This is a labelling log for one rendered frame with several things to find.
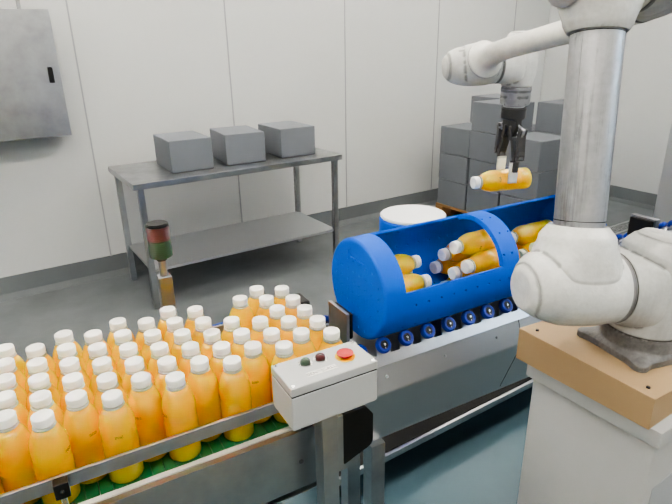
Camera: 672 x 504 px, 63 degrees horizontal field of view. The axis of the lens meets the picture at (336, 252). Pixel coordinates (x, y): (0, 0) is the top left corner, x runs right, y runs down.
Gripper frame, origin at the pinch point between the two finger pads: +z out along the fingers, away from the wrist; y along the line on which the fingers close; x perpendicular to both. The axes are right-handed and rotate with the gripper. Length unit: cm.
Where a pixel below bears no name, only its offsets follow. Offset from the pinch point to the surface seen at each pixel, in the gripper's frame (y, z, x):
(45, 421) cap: 60, 22, -128
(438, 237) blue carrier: 0.6, 20.1, -22.6
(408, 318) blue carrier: 34, 28, -47
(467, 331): 27, 39, -25
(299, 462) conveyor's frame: 54, 50, -81
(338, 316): 26, 29, -63
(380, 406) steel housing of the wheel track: 36, 53, -54
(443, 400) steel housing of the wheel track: 27, 63, -30
